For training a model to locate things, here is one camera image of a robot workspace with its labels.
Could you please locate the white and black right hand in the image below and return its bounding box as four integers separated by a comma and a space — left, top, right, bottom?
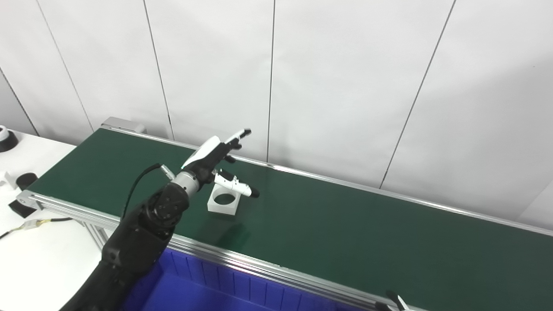
375, 289, 409, 311

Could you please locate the white and black left hand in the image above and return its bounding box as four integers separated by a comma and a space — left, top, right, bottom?
181, 128, 261, 199

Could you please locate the white square part with hole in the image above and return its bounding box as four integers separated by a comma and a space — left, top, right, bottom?
207, 183, 241, 216

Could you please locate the green conveyor belt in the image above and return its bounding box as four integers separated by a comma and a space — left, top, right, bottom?
16, 123, 553, 311
27, 128, 553, 311

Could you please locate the grey conveyor end box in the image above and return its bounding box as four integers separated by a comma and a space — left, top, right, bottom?
102, 117, 147, 134

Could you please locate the aluminium conveyor support leg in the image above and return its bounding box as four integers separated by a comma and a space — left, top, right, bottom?
81, 221, 122, 256

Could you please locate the blue plastic bin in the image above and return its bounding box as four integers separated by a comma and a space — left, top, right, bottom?
121, 248, 368, 311

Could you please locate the black cylinder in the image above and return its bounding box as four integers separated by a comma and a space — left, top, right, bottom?
16, 173, 39, 191

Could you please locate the black and white tape roll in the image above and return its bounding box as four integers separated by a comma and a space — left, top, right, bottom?
0, 125, 19, 152

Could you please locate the black cable with white connector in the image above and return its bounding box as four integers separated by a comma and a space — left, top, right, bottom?
0, 217, 74, 241

